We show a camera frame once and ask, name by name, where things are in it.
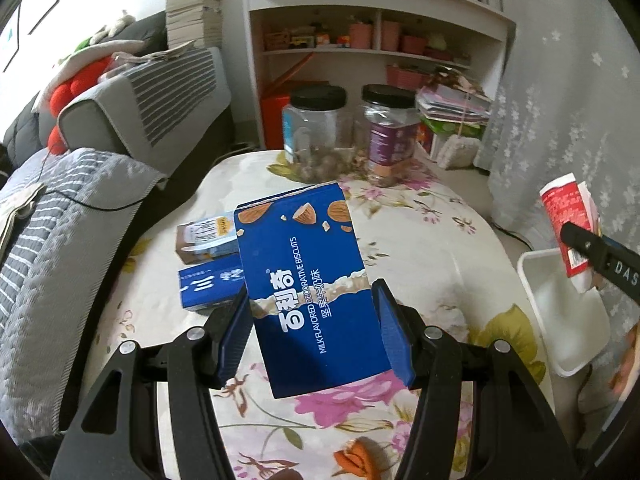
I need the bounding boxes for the large blue biscuit box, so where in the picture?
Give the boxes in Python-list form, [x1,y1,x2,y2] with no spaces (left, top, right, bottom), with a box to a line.
[234,182,390,399]

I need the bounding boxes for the white trash bin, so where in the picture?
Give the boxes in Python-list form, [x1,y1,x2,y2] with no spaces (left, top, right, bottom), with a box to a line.
[516,248,611,377]

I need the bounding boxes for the small brown blue box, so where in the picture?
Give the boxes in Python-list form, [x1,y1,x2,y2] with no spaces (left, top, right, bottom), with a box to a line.
[176,212,239,264]

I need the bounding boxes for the floral tablecloth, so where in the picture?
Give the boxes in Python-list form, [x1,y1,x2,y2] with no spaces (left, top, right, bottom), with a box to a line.
[84,151,552,479]

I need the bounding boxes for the white lace curtain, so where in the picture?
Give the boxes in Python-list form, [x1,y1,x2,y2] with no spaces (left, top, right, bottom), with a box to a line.
[474,0,640,411]

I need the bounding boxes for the grey sofa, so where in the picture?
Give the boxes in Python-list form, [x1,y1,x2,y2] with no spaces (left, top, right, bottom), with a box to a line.
[0,8,234,446]

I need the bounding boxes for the pile of papers and boxes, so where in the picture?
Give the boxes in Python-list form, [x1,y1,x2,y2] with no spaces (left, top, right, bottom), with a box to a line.
[416,66,492,170]

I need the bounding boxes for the clear jar with nuts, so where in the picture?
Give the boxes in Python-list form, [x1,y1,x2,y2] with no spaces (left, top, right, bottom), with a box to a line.
[282,84,352,183]

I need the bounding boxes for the clear jar purple label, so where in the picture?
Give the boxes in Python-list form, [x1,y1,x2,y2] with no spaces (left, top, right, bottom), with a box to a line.
[354,84,420,188]

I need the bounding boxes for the red orange box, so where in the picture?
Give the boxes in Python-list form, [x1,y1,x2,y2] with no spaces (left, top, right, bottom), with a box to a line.
[260,80,326,150]

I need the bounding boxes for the red plush toy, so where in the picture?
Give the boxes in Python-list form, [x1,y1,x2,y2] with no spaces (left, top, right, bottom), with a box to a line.
[31,39,147,156]

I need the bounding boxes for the white bookshelf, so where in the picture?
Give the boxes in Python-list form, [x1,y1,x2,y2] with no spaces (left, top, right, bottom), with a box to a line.
[243,0,515,148]

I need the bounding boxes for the stack of books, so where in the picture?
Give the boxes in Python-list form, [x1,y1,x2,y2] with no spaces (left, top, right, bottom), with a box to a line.
[165,0,224,49]

